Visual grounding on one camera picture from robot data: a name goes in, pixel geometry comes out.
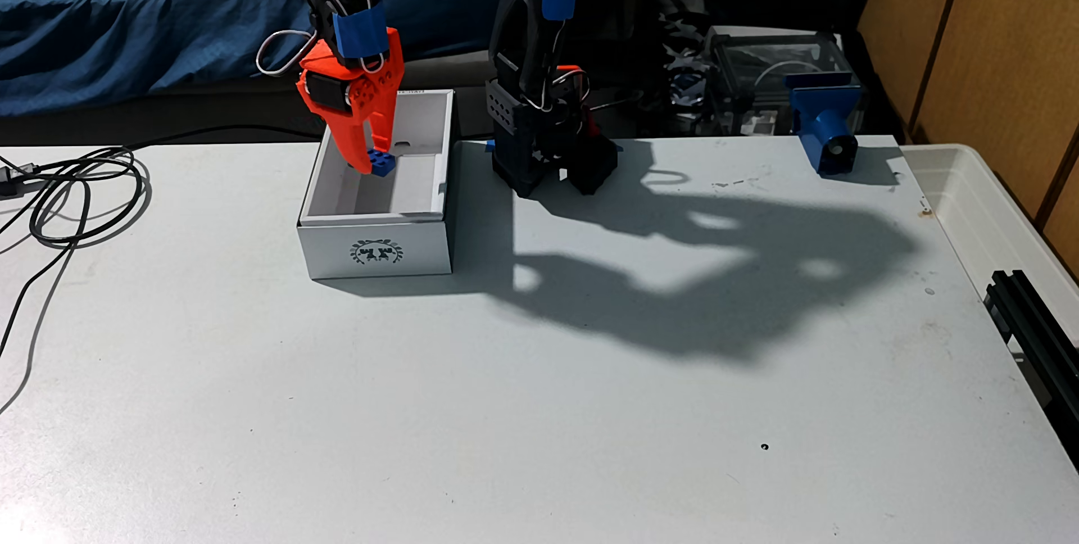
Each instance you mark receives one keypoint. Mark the white cardboard box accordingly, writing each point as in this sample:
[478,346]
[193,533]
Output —
[379,249]

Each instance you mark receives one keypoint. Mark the grey bed base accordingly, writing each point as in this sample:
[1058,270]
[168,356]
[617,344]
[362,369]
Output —
[211,110]

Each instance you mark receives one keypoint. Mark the black power plug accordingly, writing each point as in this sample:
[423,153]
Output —
[13,181]

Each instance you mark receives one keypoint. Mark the white plastic bin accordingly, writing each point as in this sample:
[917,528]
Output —
[978,215]

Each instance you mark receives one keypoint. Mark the clear enclosure black frame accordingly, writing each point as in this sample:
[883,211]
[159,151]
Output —
[759,63]

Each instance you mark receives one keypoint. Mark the blue toy brick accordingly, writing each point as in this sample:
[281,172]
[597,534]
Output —
[384,165]

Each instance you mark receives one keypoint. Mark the black aluminium extrusion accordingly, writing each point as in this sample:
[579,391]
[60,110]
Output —
[1033,333]

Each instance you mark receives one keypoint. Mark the blue bed sheet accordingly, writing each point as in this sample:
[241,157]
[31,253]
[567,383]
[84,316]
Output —
[168,13]

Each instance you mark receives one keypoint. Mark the blue printed clamp mount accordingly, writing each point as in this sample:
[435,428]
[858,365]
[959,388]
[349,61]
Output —
[822,127]

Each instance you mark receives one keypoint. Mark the black cluttered equipment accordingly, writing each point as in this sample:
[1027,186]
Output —
[683,80]

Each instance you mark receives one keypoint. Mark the wooden cabinet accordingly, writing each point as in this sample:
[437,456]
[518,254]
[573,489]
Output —
[1003,47]

